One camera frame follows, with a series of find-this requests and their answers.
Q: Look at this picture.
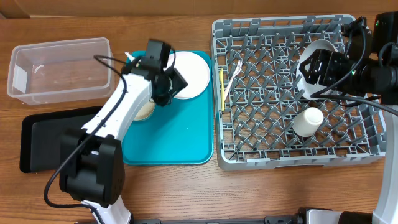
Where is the grey plate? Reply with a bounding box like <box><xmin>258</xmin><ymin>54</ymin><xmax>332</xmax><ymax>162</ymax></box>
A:
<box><xmin>296</xmin><ymin>39</ymin><xmax>337</xmax><ymax>100</ymax></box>

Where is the white pink-rimmed plate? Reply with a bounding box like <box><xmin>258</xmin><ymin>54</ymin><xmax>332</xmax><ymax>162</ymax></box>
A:
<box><xmin>167</xmin><ymin>51</ymin><xmax>210</xmax><ymax>100</ymax></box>

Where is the grey bowl with rice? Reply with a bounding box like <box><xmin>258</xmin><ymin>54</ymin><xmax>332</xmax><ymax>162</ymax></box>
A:
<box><xmin>134</xmin><ymin>100</ymin><xmax>156</xmax><ymax>121</ymax></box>

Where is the white tissue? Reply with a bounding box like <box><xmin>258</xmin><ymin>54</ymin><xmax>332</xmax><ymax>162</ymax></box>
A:
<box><xmin>125</xmin><ymin>52</ymin><xmax>134</xmax><ymax>62</ymax></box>

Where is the yellow plastic spoon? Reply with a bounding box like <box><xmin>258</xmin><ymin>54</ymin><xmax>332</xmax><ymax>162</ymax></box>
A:
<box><xmin>219</xmin><ymin>68</ymin><xmax>225</xmax><ymax>112</ymax></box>

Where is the white plastic cup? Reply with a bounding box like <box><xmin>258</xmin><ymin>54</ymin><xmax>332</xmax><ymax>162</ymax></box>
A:
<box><xmin>292</xmin><ymin>107</ymin><xmax>324</xmax><ymax>137</ymax></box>

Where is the white plastic fork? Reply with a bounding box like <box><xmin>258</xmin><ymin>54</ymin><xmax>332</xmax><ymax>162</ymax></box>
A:
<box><xmin>223</xmin><ymin>60</ymin><xmax>243</xmax><ymax>100</ymax></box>

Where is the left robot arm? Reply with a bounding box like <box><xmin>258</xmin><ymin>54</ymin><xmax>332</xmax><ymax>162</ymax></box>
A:
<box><xmin>54</xmin><ymin>58</ymin><xmax>188</xmax><ymax>223</ymax></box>

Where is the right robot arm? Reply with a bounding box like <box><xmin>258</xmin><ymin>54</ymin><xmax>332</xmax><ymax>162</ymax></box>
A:
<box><xmin>298</xmin><ymin>12</ymin><xmax>397</xmax><ymax>223</ymax></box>

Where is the grey dishwasher rack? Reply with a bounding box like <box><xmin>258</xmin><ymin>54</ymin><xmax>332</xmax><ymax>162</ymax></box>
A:
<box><xmin>211</xmin><ymin>14</ymin><xmax>386</xmax><ymax>170</ymax></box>

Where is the teal serving tray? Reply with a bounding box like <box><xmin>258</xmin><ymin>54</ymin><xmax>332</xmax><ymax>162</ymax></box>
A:
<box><xmin>119</xmin><ymin>50</ymin><xmax>215</xmax><ymax>166</ymax></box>

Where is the clear plastic bin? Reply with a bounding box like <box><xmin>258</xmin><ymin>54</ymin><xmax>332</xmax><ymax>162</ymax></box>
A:
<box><xmin>7</xmin><ymin>37</ymin><xmax>115</xmax><ymax>105</ymax></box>

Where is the black tray bin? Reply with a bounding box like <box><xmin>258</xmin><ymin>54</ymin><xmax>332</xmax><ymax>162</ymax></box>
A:
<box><xmin>19</xmin><ymin>106</ymin><xmax>101</xmax><ymax>173</ymax></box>

